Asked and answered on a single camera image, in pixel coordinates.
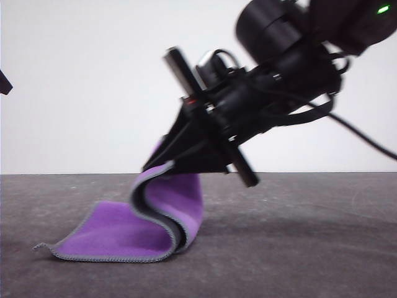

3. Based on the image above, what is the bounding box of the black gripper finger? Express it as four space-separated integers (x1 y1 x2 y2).
171 134 232 175
142 98 215 171

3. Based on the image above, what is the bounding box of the purple towel with grey hem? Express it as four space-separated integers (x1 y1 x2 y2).
33 139 204 264

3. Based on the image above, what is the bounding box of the grey table cloth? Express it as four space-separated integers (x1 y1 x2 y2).
0 172 397 298

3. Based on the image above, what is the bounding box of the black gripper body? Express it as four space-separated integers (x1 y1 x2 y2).
0 70 14 96
163 47 259 188

